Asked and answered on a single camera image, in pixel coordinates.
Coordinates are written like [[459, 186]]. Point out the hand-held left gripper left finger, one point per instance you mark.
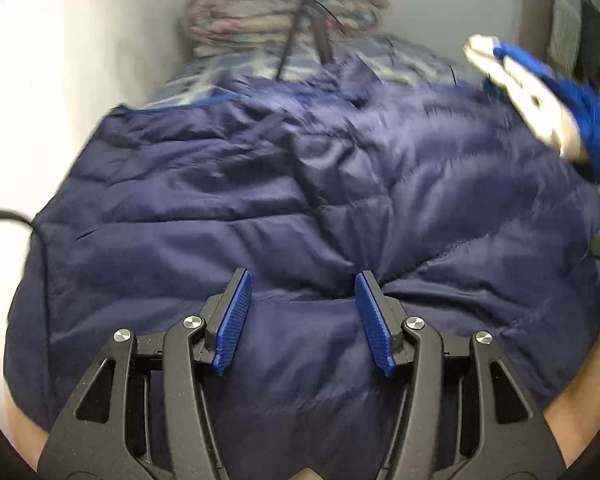
[[235, 325]]

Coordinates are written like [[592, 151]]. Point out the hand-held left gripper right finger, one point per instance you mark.
[[375, 325]]

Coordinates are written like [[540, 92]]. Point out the navy quilted puffer jacket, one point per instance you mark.
[[300, 200]]

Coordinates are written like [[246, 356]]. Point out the blue and white clothes pile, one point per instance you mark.
[[530, 100]]

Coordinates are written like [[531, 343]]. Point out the tan bed sheet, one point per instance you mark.
[[580, 400]]

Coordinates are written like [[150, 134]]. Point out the dark hanging garment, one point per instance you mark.
[[594, 40]]

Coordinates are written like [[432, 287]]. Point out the white knit hanging garment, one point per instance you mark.
[[565, 30]]

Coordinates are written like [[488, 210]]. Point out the blue checked bed sheet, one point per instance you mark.
[[200, 80]]

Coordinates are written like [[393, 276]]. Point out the folded floral quilt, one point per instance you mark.
[[230, 25]]

